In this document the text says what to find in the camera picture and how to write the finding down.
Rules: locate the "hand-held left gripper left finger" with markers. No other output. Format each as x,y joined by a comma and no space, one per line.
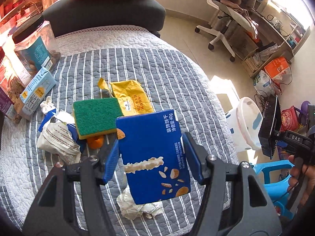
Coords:
112,162

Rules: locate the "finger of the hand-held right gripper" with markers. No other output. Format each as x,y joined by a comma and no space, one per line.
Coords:
292,139

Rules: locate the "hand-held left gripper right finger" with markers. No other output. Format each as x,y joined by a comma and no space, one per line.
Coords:
193,157

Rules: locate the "small orange object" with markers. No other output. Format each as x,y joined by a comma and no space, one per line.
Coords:
94,142

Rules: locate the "black textured box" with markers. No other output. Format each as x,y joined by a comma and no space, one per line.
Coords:
269,125

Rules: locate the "blue snack box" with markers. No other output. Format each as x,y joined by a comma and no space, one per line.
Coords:
147,147

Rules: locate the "large white paper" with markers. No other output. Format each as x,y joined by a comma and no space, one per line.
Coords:
130,206

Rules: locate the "green and yellow sponge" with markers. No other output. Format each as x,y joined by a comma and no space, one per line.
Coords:
96,115

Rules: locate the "white trash bin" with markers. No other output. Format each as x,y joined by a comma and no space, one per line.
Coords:
243,125

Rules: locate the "white and blue packaging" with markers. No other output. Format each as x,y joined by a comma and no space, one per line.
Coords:
56,137

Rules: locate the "yellow foil wrapper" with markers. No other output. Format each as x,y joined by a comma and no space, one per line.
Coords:
130,95

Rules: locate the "person's right hand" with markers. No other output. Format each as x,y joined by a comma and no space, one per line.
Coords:
292,179

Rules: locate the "purple toy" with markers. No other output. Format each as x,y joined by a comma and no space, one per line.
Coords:
305,108

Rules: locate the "red gift bag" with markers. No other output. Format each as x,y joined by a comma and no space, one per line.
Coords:
290,118

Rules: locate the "blue plastic stool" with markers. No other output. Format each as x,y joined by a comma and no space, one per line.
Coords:
273,174

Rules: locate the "orange cardboard box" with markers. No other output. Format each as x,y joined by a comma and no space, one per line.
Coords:
276,70

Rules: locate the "white packaging bag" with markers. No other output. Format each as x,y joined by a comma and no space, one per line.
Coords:
263,82

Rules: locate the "small crumpled white tissue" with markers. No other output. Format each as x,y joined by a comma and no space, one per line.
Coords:
46,104

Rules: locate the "wooden desk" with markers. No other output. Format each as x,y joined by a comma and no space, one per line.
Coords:
278,36

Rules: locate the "grey striped quilt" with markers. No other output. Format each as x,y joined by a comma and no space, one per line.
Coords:
160,66

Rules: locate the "light blue milk carton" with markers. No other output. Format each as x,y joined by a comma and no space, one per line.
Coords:
34,93

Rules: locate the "white office chair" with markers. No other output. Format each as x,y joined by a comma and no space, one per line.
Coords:
221,33

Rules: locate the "pink garment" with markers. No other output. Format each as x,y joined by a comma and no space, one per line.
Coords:
242,13

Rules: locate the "clear jar purple label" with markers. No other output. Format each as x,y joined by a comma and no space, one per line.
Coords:
9,83

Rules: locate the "clear jar teal label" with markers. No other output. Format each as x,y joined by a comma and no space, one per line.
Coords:
32,49

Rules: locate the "dark grey sofa cushion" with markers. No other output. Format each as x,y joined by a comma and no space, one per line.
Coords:
105,12

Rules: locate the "shelf with pink baskets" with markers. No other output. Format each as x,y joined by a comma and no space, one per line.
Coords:
14,7

